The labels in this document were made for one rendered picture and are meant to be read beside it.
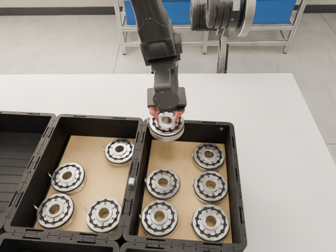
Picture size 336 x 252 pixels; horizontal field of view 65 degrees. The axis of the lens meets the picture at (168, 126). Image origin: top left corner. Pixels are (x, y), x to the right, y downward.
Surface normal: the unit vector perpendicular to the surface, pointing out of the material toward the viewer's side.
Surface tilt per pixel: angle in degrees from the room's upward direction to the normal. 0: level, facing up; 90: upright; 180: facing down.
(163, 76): 12
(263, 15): 90
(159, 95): 91
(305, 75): 0
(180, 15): 90
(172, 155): 0
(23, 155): 0
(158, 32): 101
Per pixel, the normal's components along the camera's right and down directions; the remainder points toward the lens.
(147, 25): 0.03, 0.87
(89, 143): -0.01, -0.65
